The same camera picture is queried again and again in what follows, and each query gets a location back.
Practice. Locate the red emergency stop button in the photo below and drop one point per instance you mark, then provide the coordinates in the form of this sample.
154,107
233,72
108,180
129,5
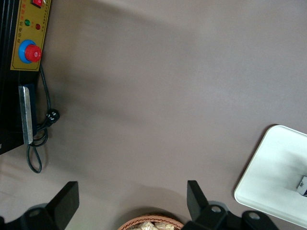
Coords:
32,53

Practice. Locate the puffed rice snack pack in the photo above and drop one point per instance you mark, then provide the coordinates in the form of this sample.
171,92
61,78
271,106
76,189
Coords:
165,226
144,226

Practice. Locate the beige plastic tray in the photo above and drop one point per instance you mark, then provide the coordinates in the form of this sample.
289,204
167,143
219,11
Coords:
268,172

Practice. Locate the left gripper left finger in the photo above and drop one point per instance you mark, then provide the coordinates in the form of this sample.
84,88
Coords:
62,206

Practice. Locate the small black packet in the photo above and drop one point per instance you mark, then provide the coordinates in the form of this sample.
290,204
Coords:
302,187

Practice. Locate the black yellow control box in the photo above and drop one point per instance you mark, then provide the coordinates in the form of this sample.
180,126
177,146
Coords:
31,33

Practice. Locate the silver metal strip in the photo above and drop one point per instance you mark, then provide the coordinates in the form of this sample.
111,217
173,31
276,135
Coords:
26,115

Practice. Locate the round wicker basket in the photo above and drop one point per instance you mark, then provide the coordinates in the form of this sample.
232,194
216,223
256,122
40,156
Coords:
139,219

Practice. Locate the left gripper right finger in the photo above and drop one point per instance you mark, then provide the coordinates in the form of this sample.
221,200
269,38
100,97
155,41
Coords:
199,206

